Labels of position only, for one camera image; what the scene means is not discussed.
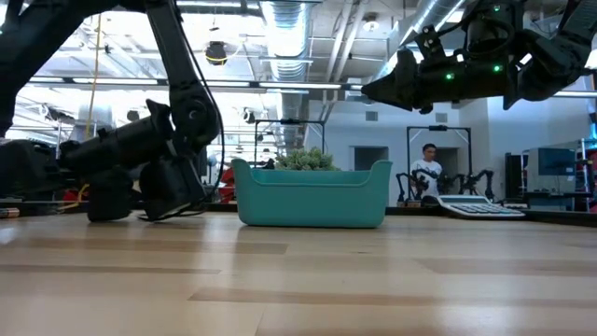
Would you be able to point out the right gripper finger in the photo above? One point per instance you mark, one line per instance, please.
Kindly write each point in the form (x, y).
(401, 104)
(401, 79)

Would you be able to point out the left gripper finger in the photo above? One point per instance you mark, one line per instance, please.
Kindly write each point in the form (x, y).
(28, 192)
(28, 161)

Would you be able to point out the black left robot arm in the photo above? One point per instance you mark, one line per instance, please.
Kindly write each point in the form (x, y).
(177, 56)

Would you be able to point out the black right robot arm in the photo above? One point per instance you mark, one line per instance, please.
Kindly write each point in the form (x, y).
(550, 60)

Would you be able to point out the person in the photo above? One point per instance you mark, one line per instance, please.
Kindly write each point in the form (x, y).
(426, 170)

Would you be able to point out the black cabinet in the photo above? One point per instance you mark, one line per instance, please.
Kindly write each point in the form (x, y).
(515, 175)

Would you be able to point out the green plant in white pot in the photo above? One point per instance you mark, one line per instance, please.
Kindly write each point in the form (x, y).
(305, 161)

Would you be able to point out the grey background monitor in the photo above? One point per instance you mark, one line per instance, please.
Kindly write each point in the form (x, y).
(555, 161)

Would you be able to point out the grey desk calculator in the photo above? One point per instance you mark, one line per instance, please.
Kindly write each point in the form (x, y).
(480, 207)

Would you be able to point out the teal plastic bin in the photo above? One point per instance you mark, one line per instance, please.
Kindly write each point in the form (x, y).
(312, 200)

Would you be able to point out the black ceiling dome device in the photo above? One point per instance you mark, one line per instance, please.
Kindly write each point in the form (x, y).
(216, 51)

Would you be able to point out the black background gantry frame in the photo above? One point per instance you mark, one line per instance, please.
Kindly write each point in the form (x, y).
(289, 121)
(438, 127)

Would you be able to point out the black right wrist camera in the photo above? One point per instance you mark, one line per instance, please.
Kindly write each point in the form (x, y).
(429, 44)

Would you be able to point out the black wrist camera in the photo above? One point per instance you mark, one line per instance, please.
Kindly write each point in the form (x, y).
(172, 186)
(429, 44)

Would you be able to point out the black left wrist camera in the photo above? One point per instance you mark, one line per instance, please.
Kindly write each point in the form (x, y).
(172, 186)

